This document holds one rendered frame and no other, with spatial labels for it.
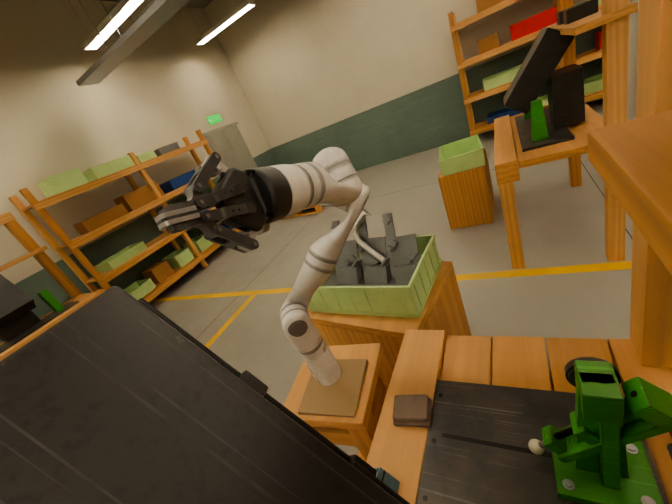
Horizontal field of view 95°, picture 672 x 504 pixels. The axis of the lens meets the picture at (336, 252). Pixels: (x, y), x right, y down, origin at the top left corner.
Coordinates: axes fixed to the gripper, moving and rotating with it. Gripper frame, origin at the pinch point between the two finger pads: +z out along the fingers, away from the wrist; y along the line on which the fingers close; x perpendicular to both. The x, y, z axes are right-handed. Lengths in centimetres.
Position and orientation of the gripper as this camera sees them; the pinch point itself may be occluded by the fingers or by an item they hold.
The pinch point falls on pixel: (177, 218)
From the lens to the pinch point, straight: 36.4
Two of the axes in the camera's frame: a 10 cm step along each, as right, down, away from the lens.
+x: -7.6, 2.2, 6.2
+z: -5.4, 3.3, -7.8
